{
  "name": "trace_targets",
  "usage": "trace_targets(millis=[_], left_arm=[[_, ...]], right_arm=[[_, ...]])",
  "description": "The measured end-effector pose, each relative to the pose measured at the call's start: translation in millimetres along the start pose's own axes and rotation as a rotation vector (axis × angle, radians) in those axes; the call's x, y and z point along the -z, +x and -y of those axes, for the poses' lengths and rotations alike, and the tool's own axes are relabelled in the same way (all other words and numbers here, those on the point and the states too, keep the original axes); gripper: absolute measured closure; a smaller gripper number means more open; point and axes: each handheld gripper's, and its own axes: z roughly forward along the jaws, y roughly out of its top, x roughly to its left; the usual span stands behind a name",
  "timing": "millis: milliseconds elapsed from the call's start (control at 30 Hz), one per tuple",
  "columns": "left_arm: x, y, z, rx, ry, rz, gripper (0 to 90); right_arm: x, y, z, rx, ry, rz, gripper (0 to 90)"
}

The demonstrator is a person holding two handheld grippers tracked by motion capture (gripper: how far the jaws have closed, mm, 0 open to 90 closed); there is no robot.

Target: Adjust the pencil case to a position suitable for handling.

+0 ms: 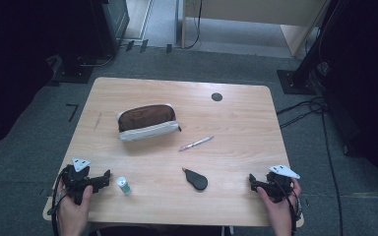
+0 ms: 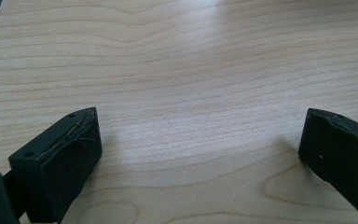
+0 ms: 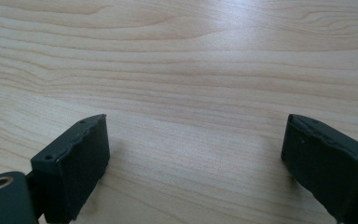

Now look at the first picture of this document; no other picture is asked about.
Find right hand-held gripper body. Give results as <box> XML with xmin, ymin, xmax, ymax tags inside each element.
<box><xmin>258</xmin><ymin>164</ymin><xmax>301</xmax><ymax>204</ymax></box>

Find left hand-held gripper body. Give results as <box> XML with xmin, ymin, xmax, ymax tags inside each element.
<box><xmin>60</xmin><ymin>156</ymin><xmax>101</xmax><ymax>207</ymax></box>

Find white and green glue stick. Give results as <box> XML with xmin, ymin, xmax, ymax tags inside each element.
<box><xmin>115</xmin><ymin>176</ymin><xmax>133</xmax><ymax>197</ymax></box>

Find black teardrop correction tape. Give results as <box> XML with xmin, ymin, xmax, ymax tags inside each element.
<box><xmin>181</xmin><ymin>167</ymin><xmax>209</xmax><ymax>192</ymax></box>

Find white and brown pencil case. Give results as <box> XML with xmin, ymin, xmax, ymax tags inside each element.
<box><xmin>116</xmin><ymin>103</ymin><xmax>182</xmax><ymax>143</ymax></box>

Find silver pen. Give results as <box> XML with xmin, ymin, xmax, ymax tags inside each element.
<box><xmin>178</xmin><ymin>135</ymin><xmax>216</xmax><ymax>152</ymax></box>

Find person's right hand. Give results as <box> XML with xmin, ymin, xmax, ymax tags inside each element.
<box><xmin>256</xmin><ymin>178</ymin><xmax>303</xmax><ymax>236</ymax></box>

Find person's left hand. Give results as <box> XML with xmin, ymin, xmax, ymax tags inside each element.
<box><xmin>57</xmin><ymin>186</ymin><xmax>95</xmax><ymax>236</ymax></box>

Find black angled floor tape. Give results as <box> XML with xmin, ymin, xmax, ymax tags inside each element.
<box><xmin>65</xmin><ymin>103</ymin><xmax>80</xmax><ymax>123</ymax></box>

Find person's dark clothing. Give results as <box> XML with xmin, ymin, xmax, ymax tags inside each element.
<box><xmin>88</xmin><ymin>224</ymin><xmax>224</xmax><ymax>236</ymax></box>

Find dark curtain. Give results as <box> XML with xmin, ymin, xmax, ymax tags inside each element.
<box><xmin>321</xmin><ymin>0</ymin><xmax>378</xmax><ymax>201</ymax></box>
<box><xmin>0</xmin><ymin>0</ymin><xmax>58</xmax><ymax>154</ymax></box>

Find black cabinet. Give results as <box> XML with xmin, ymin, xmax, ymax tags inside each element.
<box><xmin>91</xmin><ymin>0</ymin><xmax>131</xmax><ymax>61</ymax></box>

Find right hand-held gripper cable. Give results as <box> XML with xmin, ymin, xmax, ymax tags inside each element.
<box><xmin>281</xmin><ymin>186</ymin><xmax>303</xmax><ymax>236</ymax></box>

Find hand-held gripper cable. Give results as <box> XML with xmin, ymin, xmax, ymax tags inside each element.
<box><xmin>281</xmin><ymin>186</ymin><xmax>303</xmax><ymax>236</ymax></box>
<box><xmin>46</xmin><ymin>172</ymin><xmax>71</xmax><ymax>236</ymax></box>

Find left hand-held gripper cable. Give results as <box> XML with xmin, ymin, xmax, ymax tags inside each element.
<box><xmin>46</xmin><ymin>172</ymin><xmax>71</xmax><ymax>236</ymax></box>

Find black floor cable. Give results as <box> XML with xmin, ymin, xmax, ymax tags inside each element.
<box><xmin>276</xmin><ymin>96</ymin><xmax>326</xmax><ymax>116</ymax></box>
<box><xmin>320</xmin><ymin>107</ymin><xmax>345</xmax><ymax>236</ymax></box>
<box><xmin>279</xmin><ymin>103</ymin><xmax>326</xmax><ymax>130</ymax></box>

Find black stand with base plate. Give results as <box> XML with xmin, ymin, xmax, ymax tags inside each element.
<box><xmin>277</xmin><ymin>0</ymin><xmax>343</xmax><ymax>96</ymax></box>
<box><xmin>50</xmin><ymin>0</ymin><xmax>95</xmax><ymax>85</ymax></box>

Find black hanging cable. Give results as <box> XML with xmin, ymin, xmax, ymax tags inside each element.
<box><xmin>186</xmin><ymin>0</ymin><xmax>204</xmax><ymax>51</ymax></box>

